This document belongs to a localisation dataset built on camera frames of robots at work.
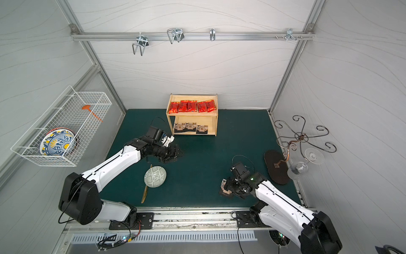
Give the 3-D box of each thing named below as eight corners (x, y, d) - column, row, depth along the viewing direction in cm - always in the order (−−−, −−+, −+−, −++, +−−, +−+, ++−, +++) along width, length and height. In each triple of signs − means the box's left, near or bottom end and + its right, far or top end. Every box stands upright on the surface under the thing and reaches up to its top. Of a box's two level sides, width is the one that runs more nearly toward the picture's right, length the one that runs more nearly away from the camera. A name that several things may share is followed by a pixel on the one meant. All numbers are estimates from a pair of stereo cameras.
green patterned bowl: (144, 187, 85) (141, 185, 81) (148, 168, 92) (146, 165, 88) (165, 187, 85) (163, 185, 81) (168, 169, 92) (167, 165, 88)
